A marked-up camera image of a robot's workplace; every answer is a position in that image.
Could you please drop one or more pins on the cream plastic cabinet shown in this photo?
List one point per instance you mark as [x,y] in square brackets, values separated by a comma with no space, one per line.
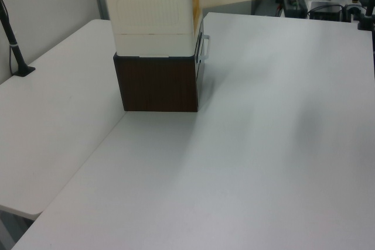
[146,7]

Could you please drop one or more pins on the black table clamp mount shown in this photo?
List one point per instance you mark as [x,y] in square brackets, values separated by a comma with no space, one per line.
[366,18]

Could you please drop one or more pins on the black camera stand pole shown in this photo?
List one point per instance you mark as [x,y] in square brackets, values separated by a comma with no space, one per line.
[13,48]

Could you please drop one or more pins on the dark brown wooden drawer box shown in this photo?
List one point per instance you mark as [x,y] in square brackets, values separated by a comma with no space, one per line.
[155,86]

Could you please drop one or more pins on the black power supply box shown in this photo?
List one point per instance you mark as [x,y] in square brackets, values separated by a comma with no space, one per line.
[294,5]

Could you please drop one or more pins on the black electronics box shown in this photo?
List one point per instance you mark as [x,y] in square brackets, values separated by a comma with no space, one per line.
[325,13]

